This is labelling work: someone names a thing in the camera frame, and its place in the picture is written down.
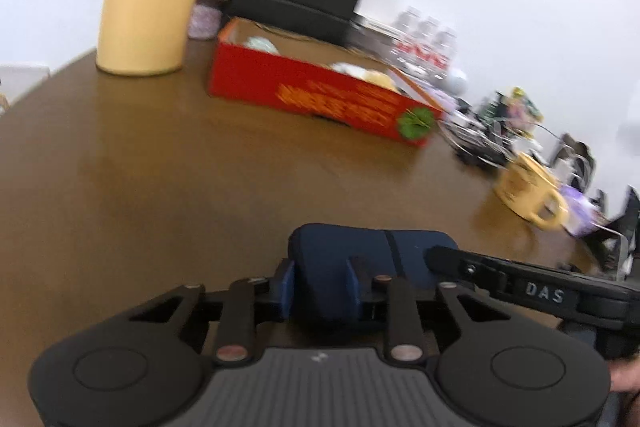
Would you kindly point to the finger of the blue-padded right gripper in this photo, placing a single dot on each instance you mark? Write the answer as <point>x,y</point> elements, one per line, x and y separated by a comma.
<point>387,305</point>

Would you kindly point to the yellow bear mug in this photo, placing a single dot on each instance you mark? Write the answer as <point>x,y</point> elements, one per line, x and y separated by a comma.
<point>531,191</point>

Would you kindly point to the pale green ceramic item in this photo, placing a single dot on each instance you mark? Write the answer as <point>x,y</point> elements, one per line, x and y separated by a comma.
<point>261,44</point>

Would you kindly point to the person's hand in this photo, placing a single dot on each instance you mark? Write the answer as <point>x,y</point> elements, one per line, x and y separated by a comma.
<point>625,375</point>

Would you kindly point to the left water bottle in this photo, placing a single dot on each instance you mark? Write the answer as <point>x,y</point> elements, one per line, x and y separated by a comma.
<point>405,23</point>

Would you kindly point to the purple tissue pack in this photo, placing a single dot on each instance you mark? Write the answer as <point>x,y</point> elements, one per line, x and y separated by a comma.
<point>583,215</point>

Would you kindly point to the right water bottle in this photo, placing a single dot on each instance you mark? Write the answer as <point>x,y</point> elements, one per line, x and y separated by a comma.
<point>444,47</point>

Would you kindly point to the water bottle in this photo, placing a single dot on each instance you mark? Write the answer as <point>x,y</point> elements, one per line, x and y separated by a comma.
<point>405,23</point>
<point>444,47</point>
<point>423,37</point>

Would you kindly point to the red cardboard box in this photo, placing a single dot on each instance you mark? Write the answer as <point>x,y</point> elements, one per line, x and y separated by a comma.
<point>299,80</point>

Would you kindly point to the white flat box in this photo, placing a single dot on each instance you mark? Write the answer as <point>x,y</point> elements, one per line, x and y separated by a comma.
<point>370,34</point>

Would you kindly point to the white booklet left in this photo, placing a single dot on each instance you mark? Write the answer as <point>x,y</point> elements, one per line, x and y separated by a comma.
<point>18,79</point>

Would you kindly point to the black tablet stand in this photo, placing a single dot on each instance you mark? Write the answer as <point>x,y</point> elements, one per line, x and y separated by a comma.
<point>615,245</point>

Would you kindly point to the yellow white plush toy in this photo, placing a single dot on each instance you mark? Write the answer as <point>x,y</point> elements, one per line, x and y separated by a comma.
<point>372,76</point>

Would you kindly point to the navy blue zip pouch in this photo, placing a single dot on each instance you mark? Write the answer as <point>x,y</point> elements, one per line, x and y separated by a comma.
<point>336,268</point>

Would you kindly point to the colourful snack packet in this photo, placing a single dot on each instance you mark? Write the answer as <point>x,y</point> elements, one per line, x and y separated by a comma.
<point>522,115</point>

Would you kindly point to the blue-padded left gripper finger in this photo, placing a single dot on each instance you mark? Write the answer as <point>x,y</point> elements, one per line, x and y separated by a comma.
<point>246,304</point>

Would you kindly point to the white round gadget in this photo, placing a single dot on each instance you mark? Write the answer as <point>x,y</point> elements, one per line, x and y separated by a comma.
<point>456,82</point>

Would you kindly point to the middle water bottle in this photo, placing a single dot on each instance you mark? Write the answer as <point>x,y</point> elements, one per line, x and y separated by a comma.
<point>423,37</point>

